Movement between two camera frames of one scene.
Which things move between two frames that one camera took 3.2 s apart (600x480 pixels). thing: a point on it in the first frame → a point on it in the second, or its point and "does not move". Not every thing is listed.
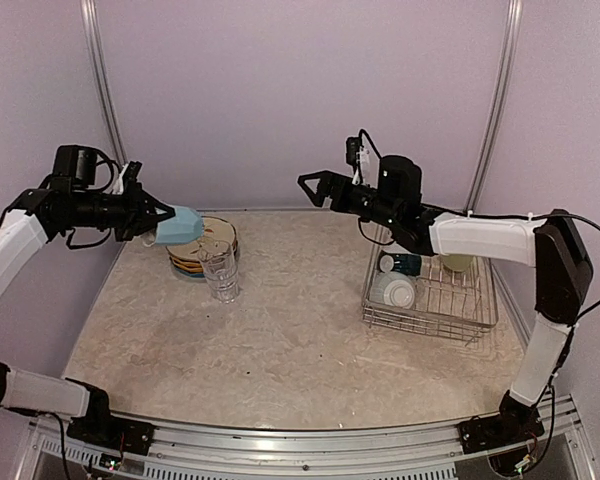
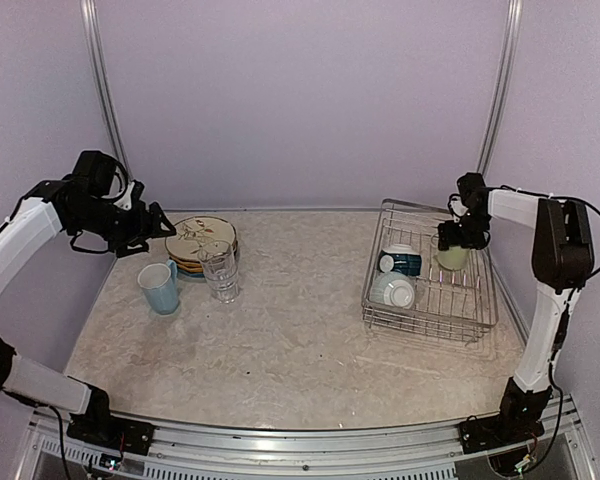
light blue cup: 186,226 → 160,284
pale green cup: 457,262 does not move
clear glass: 220,262 does not move
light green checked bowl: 394,289 does not move
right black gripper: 329,179 → 450,236
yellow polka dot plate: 193,268 does not move
